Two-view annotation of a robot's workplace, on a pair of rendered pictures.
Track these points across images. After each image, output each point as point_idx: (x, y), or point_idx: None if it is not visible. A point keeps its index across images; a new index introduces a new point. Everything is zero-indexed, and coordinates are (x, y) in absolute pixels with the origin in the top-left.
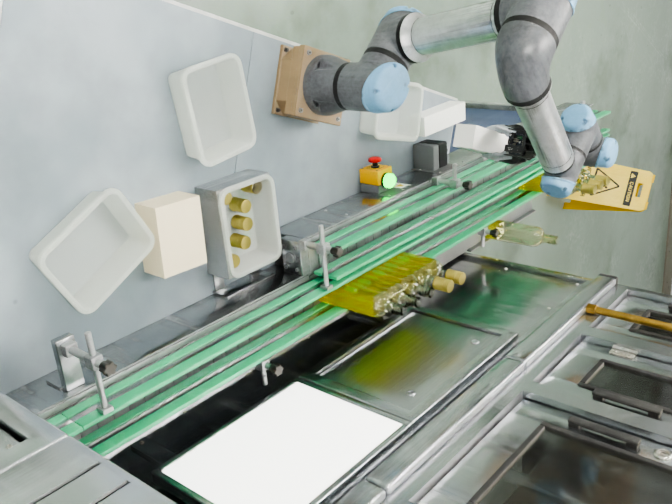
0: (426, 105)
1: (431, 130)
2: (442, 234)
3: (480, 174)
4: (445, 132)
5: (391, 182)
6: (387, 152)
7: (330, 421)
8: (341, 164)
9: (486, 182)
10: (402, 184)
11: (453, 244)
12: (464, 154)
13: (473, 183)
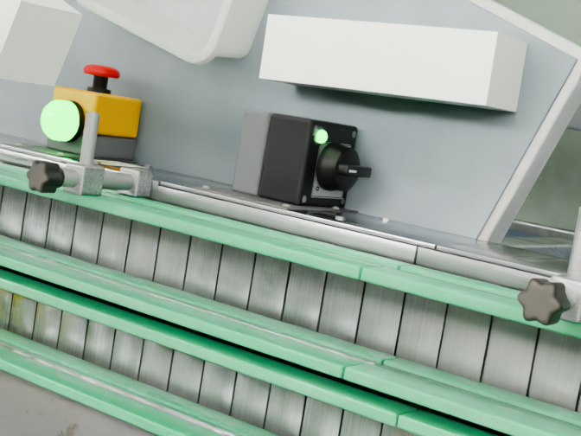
0: (394, 17)
1: (291, 68)
2: (119, 375)
3: (211, 226)
4: (475, 153)
5: (43, 118)
6: (202, 97)
7: None
8: (66, 60)
9: (386, 355)
10: (114, 164)
11: (22, 371)
12: (441, 237)
13: (329, 317)
